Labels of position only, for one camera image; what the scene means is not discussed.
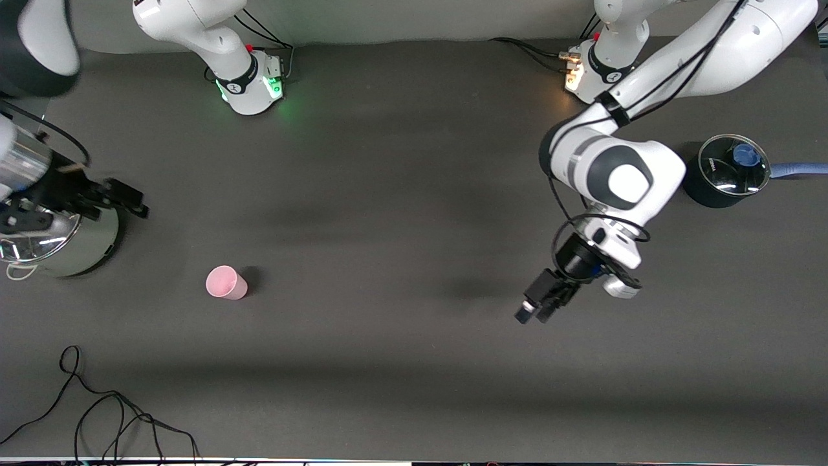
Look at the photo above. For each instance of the pink plastic cup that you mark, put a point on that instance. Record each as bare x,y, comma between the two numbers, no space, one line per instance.
223,281

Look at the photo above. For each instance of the glass lid with steel rim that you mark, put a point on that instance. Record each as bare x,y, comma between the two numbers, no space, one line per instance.
39,249

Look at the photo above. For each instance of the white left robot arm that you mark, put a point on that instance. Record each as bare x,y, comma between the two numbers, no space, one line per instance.
731,45

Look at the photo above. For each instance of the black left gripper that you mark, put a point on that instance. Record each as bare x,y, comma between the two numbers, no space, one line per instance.
573,260

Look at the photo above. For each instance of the dark blue saucepan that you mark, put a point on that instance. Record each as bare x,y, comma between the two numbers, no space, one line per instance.
702,194

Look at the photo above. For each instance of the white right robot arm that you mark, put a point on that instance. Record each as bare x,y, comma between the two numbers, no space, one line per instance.
194,26

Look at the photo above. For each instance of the steel pot with lid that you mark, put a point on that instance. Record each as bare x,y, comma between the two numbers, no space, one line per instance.
97,243

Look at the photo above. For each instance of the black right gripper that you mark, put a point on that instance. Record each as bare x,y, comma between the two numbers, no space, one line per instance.
65,189

